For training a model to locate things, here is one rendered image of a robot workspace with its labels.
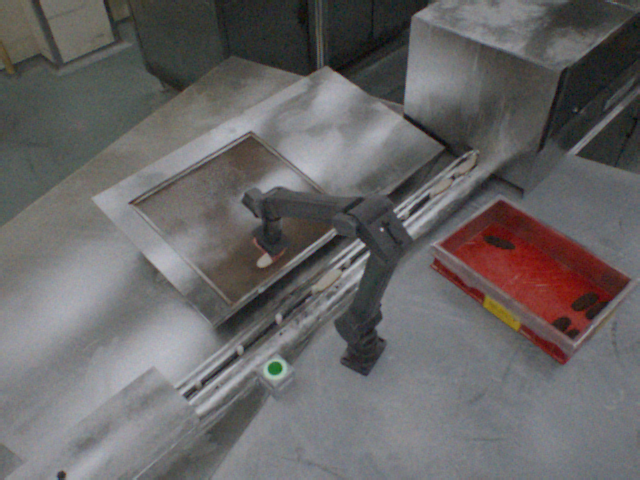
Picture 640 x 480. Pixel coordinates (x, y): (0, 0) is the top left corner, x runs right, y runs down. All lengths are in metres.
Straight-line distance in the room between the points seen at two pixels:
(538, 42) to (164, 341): 1.39
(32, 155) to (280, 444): 2.97
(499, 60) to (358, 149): 0.54
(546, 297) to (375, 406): 0.61
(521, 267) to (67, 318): 1.36
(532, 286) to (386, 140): 0.72
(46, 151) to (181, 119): 1.72
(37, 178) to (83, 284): 1.99
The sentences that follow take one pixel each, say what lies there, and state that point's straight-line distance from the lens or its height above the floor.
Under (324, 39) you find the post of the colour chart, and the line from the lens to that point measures 2.49.
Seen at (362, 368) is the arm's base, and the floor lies 0.83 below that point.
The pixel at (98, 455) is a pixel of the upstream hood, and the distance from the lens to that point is 1.41.
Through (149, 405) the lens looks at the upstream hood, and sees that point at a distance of 1.42.
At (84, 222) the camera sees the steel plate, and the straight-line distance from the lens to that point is 2.05.
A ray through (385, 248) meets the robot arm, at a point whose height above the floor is 1.32.
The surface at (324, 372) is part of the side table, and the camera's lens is 1.51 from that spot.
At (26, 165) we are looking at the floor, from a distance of 3.93.
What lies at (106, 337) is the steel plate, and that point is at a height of 0.82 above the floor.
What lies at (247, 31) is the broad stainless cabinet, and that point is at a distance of 3.31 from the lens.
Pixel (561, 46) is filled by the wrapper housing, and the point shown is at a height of 1.30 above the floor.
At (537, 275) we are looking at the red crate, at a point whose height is 0.82.
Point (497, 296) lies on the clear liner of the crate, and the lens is 1.58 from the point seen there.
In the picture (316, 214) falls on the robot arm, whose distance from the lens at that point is 1.24.
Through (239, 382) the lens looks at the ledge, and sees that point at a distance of 1.47.
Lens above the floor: 2.13
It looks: 47 degrees down
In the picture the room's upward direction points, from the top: 4 degrees counter-clockwise
